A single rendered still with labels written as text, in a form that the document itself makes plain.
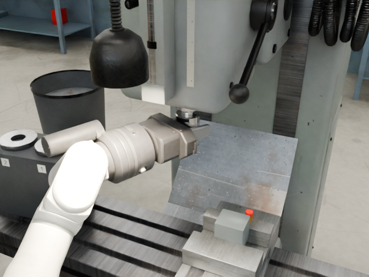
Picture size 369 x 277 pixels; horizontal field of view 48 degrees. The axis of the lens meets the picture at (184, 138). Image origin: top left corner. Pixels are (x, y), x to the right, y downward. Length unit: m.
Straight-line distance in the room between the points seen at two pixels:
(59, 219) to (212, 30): 0.34
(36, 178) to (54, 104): 1.62
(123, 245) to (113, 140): 0.41
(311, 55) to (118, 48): 0.66
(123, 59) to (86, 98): 2.15
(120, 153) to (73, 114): 2.00
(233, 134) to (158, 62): 0.60
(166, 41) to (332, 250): 1.98
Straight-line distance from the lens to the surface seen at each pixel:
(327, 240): 2.49
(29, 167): 1.05
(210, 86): 0.63
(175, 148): 0.72
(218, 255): 0.83
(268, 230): 0.90
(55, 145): 0.67
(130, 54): 0.49
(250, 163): 1.17
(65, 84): 3.06
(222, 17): 0.60
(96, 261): 0.99
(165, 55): 0.61
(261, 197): 1.16
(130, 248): 1.01
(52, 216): 0.62
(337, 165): 3.18
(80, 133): 0.68
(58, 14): 5.47
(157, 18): 0.60
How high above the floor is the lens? 1.60
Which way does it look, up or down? 29 degrees down
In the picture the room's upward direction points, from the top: straight up
